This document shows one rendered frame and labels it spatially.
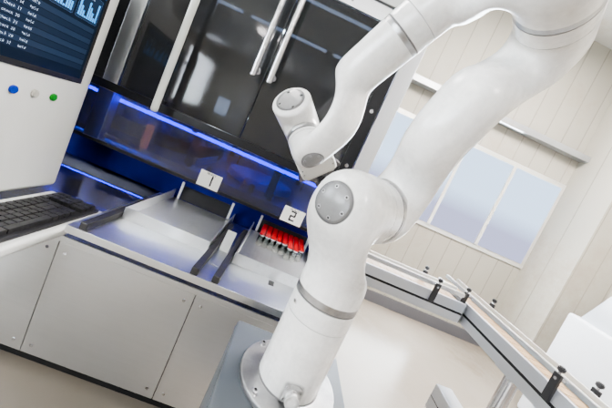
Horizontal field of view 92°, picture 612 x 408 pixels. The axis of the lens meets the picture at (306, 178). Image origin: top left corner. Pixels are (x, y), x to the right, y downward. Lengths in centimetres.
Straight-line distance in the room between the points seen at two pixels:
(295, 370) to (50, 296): 117
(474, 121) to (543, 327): 353
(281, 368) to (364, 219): 31
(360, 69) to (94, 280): 124
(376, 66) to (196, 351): 124
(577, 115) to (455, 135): 384
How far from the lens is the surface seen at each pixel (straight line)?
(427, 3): 60
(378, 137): 114
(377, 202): 43
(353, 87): 58
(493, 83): 50
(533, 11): 50
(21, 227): 99
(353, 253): 45
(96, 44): 124
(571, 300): 397
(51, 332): 164
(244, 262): 92
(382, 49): 59
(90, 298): 149
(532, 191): 402
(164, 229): 96
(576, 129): 430
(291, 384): 60
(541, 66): 57
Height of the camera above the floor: 128
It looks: 6 degrees down
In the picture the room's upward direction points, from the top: 24 degrees clockwise
